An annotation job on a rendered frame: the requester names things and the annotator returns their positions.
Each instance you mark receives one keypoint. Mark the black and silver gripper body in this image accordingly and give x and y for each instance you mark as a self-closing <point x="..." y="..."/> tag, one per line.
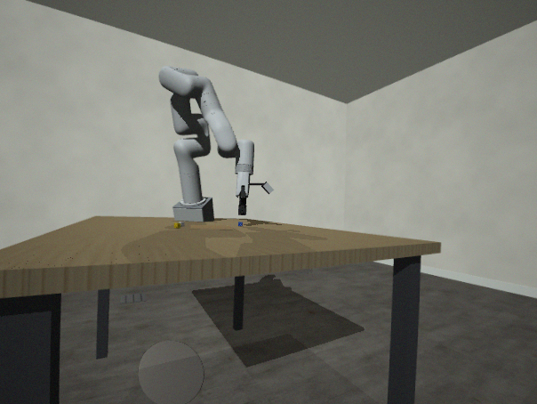
<point x="243" y="178"/>

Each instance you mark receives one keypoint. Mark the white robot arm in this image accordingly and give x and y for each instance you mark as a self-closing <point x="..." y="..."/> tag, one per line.
<point x="188" y="86"/>

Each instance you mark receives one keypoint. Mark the brown square mat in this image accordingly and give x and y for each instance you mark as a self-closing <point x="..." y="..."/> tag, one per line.
<point x="210" y="227"/>

